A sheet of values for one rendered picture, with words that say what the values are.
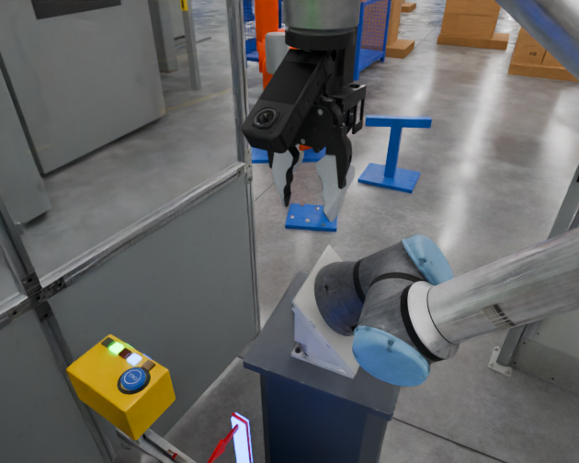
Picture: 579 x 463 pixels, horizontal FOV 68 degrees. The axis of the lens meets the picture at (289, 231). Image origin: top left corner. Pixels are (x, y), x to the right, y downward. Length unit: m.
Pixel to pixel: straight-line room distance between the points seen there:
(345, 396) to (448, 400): 1.34
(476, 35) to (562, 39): 8.64
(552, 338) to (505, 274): 1.65
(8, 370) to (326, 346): 0.80
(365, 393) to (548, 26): 0.64
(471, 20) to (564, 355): 7.54
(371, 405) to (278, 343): 0.23
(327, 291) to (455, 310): 0.30
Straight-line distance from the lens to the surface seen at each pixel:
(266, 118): 0.41
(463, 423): 2.13
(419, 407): 2.12
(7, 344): 1.25
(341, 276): 0.83
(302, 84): 0.44
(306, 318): 0.81
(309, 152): 4.05
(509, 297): 0.58
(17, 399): 1.36
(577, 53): 0.58
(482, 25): 9.18
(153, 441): 1.01
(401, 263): 0.74
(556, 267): 0.57
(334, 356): 0.86
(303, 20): 0.44
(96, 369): 0.87
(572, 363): 2.30
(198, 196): 1.48
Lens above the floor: 1.71
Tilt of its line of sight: 35 degrees down
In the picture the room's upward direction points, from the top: straight up
